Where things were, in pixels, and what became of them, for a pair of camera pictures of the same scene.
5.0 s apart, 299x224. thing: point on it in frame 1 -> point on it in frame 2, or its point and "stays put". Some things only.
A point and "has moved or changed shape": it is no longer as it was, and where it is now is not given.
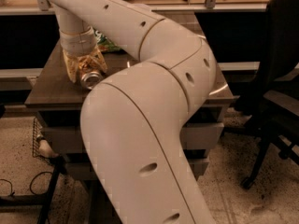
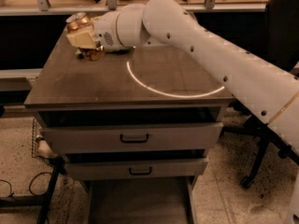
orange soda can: (91, 77) has moved or changed shape
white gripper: (78, 43) -> (105, 32)
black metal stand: (39, 200) stays put
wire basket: (37, 129) stays put
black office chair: (273, 100) stays put
